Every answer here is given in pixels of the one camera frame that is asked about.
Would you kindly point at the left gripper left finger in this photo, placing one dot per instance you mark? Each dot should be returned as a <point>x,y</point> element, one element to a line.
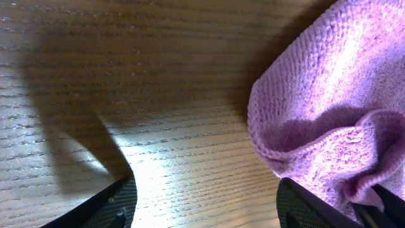
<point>114,206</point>

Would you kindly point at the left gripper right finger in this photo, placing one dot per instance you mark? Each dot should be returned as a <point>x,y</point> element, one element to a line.
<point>299,208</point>

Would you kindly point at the purple cloth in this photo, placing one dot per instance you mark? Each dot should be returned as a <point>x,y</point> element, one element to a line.
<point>329,112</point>

